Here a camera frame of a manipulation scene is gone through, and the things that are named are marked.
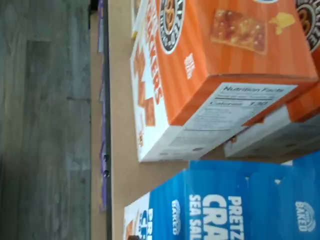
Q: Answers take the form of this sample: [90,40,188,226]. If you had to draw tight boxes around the wooden shelf board with cracker boxes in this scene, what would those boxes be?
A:
[109,0,226,240]

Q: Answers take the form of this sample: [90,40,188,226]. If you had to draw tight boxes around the orange and white cracker box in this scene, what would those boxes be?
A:
[129,0,320,163]
[223,0,320,159]

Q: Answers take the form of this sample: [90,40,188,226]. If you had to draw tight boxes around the white and yellow box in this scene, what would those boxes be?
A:
[130,0,147,40]

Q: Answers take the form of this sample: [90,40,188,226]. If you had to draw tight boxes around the blue and white cracker box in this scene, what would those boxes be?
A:
[291,149,320,167]
[123,159,320,240]

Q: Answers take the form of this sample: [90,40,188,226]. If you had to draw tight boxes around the black metal shelf rail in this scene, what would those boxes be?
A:
[102,0,113,240]

